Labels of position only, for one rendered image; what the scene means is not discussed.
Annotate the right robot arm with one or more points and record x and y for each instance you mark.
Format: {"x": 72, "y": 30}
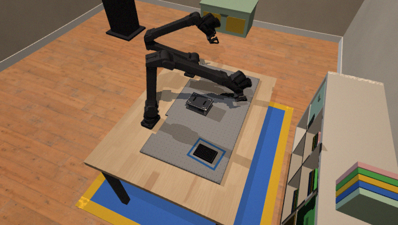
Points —
{"x": 168, "y": 60}

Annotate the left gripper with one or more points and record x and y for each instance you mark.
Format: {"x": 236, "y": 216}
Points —
{"x": 211, "y": 41}

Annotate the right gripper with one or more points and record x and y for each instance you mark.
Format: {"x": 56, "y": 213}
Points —
{"x": 236, "y": 95}

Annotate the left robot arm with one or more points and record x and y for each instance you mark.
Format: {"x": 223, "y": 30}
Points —
{"x": 207, "y": 21}

